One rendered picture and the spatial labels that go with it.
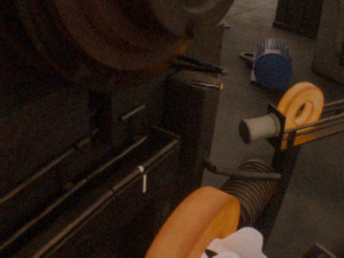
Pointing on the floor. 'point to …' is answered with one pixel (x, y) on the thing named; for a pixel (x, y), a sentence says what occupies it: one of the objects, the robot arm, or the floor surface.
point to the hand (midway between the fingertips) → (193, 248)
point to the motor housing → (250, 192)
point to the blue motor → (272, 65)
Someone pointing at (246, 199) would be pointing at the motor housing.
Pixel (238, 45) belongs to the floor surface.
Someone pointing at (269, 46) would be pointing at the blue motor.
